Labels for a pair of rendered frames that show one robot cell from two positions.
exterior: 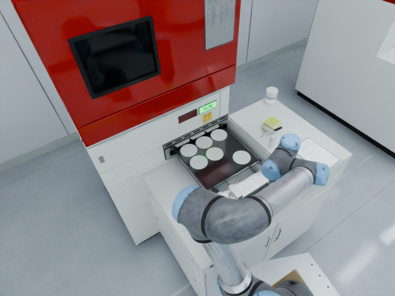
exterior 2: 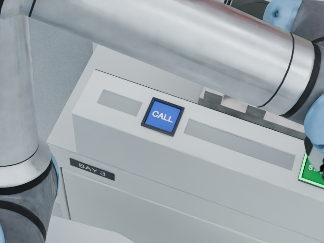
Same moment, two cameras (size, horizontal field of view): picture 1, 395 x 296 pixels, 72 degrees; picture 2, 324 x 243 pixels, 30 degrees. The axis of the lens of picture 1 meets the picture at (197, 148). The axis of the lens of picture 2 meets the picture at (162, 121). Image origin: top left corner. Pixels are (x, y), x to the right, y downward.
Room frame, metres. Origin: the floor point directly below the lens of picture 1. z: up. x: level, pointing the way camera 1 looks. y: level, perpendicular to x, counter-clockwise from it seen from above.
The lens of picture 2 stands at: (0.18, -0.48, 1.80)
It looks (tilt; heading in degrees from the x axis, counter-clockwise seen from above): 59 degrees down; 44
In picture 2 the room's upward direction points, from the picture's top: 7 degrees clockwise
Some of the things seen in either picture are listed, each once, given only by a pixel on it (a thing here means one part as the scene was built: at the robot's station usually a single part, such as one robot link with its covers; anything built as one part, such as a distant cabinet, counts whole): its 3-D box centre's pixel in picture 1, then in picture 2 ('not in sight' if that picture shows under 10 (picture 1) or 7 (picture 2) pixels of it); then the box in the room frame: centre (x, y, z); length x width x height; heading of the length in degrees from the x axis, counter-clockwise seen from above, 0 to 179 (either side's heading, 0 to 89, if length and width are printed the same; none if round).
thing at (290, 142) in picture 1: (288, 148); not in sight; (0.68, -0.35, 1.28); 0.09 x 0.08 x 0.11; 138
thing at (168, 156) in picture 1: (197, 138); not in sight; (1.13, 0.00, 0.89); 0.44 x 0.02 x 0.10; 120
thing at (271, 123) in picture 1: (271, 125); not in sight; (1.10, -0.43, 1.00); 0.07 x 0.07 x 0.07; 39
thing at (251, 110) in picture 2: (235, 191); (261, 94); (0.74, -0.18, 0.89); 0.08 x 0.03 x 0.03; 30
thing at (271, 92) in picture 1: (271, 96); not in sight; (1.35, -0.48, 1.01); 0.07 x 0.07 x 0.10
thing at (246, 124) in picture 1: (283, 141); not in sight; (1.07, -0.51, 0.89); 0.62 x 0.35 x 0.14; 30
